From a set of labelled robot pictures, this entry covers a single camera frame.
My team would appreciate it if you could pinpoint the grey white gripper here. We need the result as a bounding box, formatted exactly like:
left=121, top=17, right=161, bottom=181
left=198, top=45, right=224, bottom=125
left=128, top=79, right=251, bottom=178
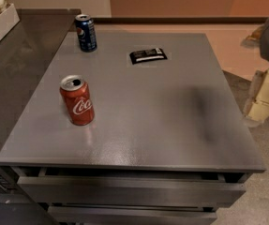
left=241, top=18, right=269, bottom=128

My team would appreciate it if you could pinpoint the blue pepsi can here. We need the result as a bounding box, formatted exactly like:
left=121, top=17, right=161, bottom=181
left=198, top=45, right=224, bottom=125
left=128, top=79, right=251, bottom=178
left=75, top=14, right=97, bottom=53

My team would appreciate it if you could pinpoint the red coca-cola can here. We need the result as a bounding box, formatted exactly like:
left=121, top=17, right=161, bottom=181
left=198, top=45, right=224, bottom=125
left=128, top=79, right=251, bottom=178
left=60, top=75, right=95, bottom=126

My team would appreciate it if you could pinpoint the black snack packet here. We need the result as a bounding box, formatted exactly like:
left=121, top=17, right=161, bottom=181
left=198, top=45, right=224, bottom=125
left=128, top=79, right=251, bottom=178
left=129, top=48, right=167, bottom=65

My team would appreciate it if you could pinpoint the grey drawer cabinet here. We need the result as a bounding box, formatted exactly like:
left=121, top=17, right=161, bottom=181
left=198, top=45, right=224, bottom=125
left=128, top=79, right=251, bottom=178
left=0, top=32, right=264, bottom=214

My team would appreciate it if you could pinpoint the grey upper drawer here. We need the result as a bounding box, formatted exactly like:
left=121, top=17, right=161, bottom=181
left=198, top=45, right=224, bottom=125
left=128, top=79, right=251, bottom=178
left=18, top=169, right=246, bottom=207

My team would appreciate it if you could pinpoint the grey drawer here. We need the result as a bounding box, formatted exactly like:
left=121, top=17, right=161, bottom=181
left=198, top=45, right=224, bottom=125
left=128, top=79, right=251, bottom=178
left=48, top=206, right=217, bottom=225
left=18, top=169, right=246, bottom=207

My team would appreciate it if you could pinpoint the grey lower drawer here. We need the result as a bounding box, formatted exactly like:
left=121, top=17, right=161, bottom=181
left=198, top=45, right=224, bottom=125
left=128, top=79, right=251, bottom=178
left=48, top=206, right=217, bottom=225

